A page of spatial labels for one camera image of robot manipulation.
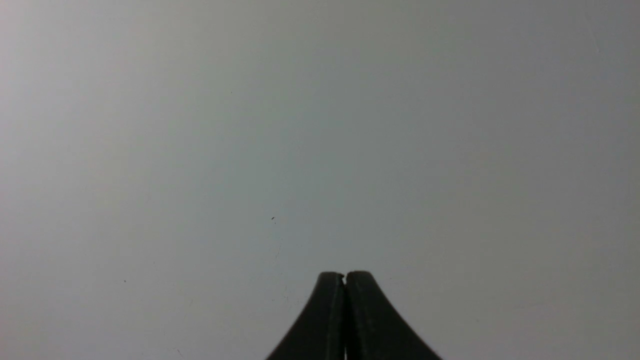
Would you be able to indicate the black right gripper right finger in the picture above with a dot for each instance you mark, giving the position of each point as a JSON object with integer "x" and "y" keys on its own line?
{"x": 374, "y": 328}

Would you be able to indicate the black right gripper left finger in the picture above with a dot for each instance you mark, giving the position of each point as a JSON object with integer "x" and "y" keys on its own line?
{"x": 317, "y": 333}

